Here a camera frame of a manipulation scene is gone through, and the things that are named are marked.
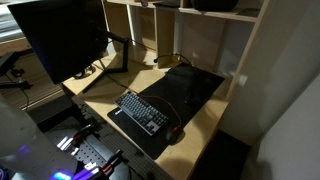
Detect black computer mouse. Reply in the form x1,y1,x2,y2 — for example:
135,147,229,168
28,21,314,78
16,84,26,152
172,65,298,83
165,126,181,145

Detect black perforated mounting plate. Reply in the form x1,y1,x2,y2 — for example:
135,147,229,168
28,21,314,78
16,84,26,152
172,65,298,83
64,135,113,166

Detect black cable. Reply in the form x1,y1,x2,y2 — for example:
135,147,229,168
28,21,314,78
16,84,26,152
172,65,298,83
93,63,139,96

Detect dark grey mechanical keyboard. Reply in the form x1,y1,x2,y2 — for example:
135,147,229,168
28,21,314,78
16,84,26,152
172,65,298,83
115,92,168,136

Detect wooden desk with shelves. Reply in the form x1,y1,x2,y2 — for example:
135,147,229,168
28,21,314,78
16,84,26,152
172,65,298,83
63,0,271,180

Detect red cable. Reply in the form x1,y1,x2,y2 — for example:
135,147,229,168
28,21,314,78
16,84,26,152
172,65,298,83
138,94,183,129

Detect black computer monitor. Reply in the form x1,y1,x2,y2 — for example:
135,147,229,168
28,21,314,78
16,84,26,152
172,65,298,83
8,0,107,84

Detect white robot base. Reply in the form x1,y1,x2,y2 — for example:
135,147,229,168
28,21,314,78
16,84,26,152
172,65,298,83
0,96,77,180

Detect black desk mat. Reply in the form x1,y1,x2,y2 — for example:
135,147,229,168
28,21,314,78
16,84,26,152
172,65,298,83
107,63,224,159

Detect black monitor stand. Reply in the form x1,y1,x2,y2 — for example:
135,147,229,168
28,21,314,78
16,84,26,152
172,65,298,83
82,32,129,93

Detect black red clamp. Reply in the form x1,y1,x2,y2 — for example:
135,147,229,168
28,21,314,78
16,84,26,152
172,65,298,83
73,124,94,142

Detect black tripod stand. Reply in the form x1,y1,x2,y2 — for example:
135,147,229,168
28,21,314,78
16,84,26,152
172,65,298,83
0,52,32,89

